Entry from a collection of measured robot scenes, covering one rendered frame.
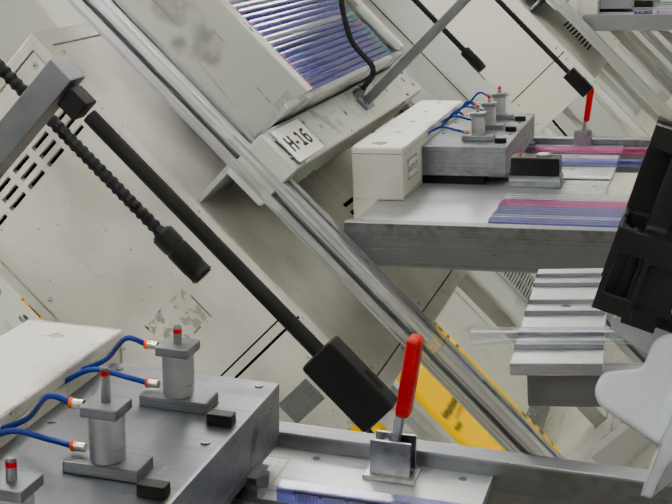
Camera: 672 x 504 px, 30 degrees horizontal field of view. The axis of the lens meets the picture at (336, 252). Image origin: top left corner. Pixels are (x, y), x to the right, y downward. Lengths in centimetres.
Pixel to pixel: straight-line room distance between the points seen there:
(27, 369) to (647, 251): 43
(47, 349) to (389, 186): 102
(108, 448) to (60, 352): 17
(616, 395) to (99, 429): 30
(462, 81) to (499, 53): 322
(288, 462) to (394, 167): 100
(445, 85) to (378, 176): 660
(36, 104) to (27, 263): 129
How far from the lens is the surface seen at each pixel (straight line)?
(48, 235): 190
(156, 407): 88
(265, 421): 90
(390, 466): 91
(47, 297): 193
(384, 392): 62
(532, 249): 167
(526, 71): 524
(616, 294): 76
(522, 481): 93
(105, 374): 77
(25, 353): 94
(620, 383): 74
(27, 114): 65
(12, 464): 68
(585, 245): 166
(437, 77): 848
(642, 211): 77
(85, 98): 64
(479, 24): 525
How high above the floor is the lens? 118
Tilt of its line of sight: 1 degrees up
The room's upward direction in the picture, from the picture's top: 44 degrees counter-clockwise
